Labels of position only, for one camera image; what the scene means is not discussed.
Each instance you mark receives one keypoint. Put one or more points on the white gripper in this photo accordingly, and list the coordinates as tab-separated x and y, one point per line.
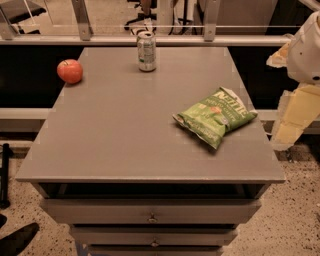
305	60

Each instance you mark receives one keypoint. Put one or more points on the top drawer metal knob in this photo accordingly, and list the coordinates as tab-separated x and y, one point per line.
152	219

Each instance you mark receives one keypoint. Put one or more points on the red apple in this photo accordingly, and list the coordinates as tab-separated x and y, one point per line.
70	71

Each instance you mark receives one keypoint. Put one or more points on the black office chair base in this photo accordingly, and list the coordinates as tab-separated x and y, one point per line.
146	7

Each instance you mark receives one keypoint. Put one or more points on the green kettle chips bag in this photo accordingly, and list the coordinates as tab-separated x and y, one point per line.
214	116

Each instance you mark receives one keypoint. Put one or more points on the drawer metal knob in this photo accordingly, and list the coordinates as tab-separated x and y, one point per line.
152	219
154	243

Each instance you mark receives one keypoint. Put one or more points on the metal glass railing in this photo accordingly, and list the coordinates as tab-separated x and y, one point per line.
204	29

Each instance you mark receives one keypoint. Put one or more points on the black stand at left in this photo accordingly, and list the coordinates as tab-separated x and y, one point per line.
4	176

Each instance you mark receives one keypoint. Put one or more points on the green white 7up can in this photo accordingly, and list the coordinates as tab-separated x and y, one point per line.
146	46

